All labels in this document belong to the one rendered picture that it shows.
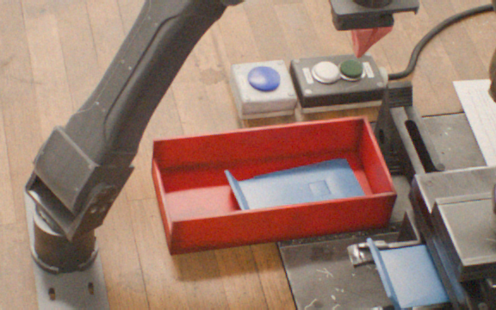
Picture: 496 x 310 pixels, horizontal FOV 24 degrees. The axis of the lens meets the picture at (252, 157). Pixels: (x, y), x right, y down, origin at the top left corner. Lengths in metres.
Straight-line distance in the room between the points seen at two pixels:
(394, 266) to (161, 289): 0.25
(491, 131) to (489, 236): 0.36
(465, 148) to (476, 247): 0.34
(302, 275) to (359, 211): 0.09
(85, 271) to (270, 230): 0.20
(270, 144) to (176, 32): 0.29
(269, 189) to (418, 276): 0.23
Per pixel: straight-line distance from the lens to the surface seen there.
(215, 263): 1.25
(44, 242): 1.20
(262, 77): 1.39
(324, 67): 1.42
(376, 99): 1.43
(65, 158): 1.14
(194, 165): 1.32
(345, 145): 1.36
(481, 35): 1.57
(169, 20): 1.07
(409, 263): 1.18
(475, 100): 1.48
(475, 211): 1.12
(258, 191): 1.31
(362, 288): 1.26
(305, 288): 1.24
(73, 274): 1.23
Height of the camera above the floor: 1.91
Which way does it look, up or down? 48 degrees down
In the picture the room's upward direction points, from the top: 9 degrees clockwise
